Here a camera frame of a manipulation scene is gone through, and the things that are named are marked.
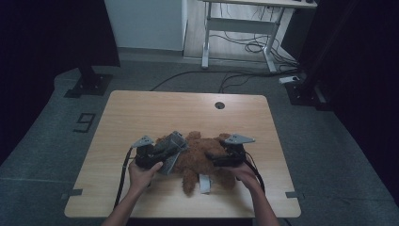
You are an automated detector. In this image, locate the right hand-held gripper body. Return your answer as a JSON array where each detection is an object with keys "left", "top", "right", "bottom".
[{"left": 220, "top": 134, "right": 256, "bottom": 168}]

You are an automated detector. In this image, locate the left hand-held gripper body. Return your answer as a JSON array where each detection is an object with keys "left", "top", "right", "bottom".
[{"left": 131, "top": 135, "right": 165, "bottom": 170}]

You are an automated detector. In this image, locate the brown plush teddy bear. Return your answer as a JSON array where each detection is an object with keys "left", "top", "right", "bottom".
[{"left": 155, "top": 131, "right": 239, "bottom": 196}]

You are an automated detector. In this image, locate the person's left hand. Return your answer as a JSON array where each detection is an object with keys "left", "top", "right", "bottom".
[{"left": 127, "top": 159, "right": 165, "bottom": 196}]

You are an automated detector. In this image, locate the person's right hand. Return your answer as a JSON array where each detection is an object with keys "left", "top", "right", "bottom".
[{"left": 227, "top": 162, "right": 263, "bottom": 193}]

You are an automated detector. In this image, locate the black tape floor mark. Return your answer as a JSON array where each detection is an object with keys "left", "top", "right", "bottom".
[{"left": 72, "top": 112, "right": 97, "bottom": 134}]

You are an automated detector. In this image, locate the black stand base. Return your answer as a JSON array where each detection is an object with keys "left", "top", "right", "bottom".
[
  {"left": 284, "top": 79, "right": 332, "bottom": 111},
  {"left": 64, "top": 65, "right": 114, "bottom": 99}
]

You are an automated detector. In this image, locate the white power strip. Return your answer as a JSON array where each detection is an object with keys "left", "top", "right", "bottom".
[{"left": 278, "top": 74, "right": 301, "bottom": 85}]

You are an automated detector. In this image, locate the black curtain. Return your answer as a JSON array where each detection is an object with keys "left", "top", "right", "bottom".
[
  {"left": 297, "top": 0, "right": 399, "bottom": 202},
  {"left": 0, "top": 0, "right": 120, "bottom": 164}
]

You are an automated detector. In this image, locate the right hand-held gripper black cable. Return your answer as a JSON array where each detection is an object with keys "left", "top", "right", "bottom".
[{"left": 244, "top": 152, "right": 266, "bottom": 194}]

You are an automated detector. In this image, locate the hand-held gripper black cable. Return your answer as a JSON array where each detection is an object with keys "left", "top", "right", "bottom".
[
  {"left": 113, "top": 146, "right": 135, "bottom": 209},
  {"left": 244, "top": 152, "right": 266, "bottom": 194}
]

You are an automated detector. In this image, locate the left hand-held gripper black cable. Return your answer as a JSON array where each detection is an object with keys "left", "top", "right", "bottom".
[{"left": 113, "top": 146, "right": 135, "bottom": 209}]

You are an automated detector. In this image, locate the long black floor cable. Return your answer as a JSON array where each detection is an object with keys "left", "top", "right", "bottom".
[{"left": 150, "top": 69, "right": 303, "bottom": 93}]

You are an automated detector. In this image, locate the tangle of black cables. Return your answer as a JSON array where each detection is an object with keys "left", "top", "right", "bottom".
[{"left": 209, "top": 29, "right": 299, "bottom": 70}]

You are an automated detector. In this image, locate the white desk frame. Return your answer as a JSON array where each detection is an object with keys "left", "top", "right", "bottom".
[{"left": 198, "top": 0, "right": 318, "bottom": 73}]

